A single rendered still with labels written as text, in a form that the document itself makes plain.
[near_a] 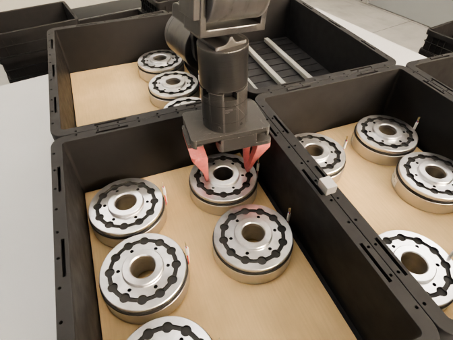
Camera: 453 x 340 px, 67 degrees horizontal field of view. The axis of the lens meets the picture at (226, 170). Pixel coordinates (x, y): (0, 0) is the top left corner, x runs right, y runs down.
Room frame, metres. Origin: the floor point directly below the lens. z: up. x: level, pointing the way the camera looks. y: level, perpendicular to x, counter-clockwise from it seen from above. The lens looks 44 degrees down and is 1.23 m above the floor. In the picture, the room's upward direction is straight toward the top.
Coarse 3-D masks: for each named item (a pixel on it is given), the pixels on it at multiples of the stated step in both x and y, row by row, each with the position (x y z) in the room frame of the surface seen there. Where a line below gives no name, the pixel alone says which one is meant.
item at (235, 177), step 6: (210, 168) 0.37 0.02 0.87; (216, 168) 0.37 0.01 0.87; (222, 168) 0.37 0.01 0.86; (228, 168) 0.37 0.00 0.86; (234, 168) 0.37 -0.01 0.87; (210, 174) 0.36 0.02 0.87; (234, 174) 0.36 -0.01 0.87; (210, 180) 0.35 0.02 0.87; (216, 180) 0.35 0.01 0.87; (228, 180) 0.35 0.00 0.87; (234, 180) 0.35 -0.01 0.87; (222, 186) 0.34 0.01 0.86; (228, 186) 0.34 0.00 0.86
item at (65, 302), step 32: (128, 128) 0.39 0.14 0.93; (64, 160) 0.33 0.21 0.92; (288, 160) 0.32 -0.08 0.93; (64, 192) 0.26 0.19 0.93; (320, 192) 0.27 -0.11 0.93; (64, 224) 0.22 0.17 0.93; (352, 224) 0.22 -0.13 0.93; (64, 256) 0.19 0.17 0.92; (64, 288) 0.15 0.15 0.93; (64, 320) 0.12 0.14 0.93; (416, 320) 0.12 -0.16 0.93
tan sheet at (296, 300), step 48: (96, 192) 0.35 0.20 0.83; (96, 240) 0.27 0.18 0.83; (192, 240) 0.27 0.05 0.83; (96, 288) 0.20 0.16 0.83; (192, 288) 0.20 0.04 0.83; (240, 288) 0.20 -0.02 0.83; (288, 288) 0.20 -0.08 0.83; (240, 336) 0.14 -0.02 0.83; (288, 336) 0.14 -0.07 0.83; (336, 336) 0.14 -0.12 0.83
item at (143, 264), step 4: (140, 260) 0.22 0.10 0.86; (144, 260) 0.22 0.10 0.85; (148, 260) 0.22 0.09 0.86; (152, 260) 0.22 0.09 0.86; (136, 264) 0.22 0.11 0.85; (140, 264) 0.22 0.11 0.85; (144, 264) 0.22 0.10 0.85; (148, 264) 0.22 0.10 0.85; (152, 264) 0.22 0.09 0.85; (132, 268) 0.21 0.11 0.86; (136, 268) 0.21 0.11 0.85; (140, 268) 0.22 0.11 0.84; (144, 268) 0.22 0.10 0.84; (148, 268) 0.22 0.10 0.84; (152, 268) 0.22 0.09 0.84; (132, 272) 0.21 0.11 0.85; (136, 272) 0.21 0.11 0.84; (140, 272) 0.22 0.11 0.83; (136, 276) 0.21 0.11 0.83
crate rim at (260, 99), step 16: (336, 80) 0.52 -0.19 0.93; (352, 80) 0.52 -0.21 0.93; (416, 80) 0.52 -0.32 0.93; (256, 96) 0.47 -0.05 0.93; (272, 96) 0.47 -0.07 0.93; (448, 96) 0.47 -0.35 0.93; (272, 112) 0.43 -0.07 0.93; (288, 128) 0.39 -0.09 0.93; (304, 160) 0.32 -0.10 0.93; (320, 176) 0.29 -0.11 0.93; (336, 192) 0.26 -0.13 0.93; (352, 208) 0.24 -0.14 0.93; (368, 224) 0.22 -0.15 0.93; (368, 240) 0.20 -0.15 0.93; (384, 256) 0.18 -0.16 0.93; (400, 272) 0.16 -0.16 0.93; (416, 288) 0.15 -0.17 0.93; (432, 304) 0.13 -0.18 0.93; (432, 320) 0.12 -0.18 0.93; (448, 320) 0.12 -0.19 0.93; (448, 336) 0.11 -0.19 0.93
